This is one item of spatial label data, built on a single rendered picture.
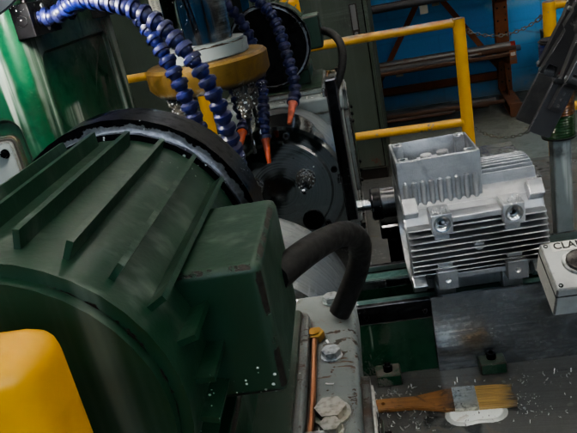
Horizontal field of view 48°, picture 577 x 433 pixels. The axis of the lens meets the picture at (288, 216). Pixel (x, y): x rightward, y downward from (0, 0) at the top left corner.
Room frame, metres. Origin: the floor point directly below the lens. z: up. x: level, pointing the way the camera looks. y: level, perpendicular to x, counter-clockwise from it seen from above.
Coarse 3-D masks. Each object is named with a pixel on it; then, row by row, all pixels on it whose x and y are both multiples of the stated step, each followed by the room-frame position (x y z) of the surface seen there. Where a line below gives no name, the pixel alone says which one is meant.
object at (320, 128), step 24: (312, 120) 1.26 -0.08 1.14; (288, 144) 1.17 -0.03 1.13; (312, 144) 1.16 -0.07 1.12; (264, 168) 1.17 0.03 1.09; (288, 168) 1.17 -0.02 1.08; (312, 168) 1.16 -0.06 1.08; (336, 168) 1.15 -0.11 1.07; (264, 192) 1.17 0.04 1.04; (288, 192) 1.17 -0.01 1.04; (312, 192) 1.16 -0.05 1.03; (336, 192) 1.16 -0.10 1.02; (288, 216) 1.17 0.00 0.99; (312, 216) 1.16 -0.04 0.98; (336, 216) 1.16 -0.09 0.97
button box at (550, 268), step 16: (576, 240) 0.67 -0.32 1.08; (544, 256) 0.66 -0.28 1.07; (560, 256) 0.66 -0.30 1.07; (544, 272) 0.66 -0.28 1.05; (560, 272) 0.64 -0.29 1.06; (576, 272) 0.63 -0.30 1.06; (544, 288) 0.67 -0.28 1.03; (560, 288) 0.62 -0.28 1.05; (576, 288) 0.62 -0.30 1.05; (560, 304) 0.63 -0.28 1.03; (576, 304) 0.63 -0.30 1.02
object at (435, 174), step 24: (408, 144) 0.98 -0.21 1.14; (432, 144) 0.97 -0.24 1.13; (456, 144) 0.95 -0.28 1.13; (408, 168) 0.88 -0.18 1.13; (432, 168) 0.88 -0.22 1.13; (456, 168) 0.87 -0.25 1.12; (480, 168) 0.87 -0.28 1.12; (408, 192) 0.88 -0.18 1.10; (432, 192) 0.88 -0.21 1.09; (456, 192) 0.87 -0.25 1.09; (480, 192) 0.87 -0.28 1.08
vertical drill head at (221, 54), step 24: (168, 0) 0.94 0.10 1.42; (192, 0) 0.93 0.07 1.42; (216, 0) 0.94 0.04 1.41; (192, 24) 0.93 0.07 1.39; (216, 24) 0.94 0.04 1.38; (216, 48) 0.91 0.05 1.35; (240, 48) 0.93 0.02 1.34; (264, 48) 0.95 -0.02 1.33; (216, 72) 0.88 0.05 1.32; (240, 72) 0.89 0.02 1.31; (264, 72) 0.94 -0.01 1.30; (168, 96) 0.91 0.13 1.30; (240, 96) 0.92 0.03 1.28
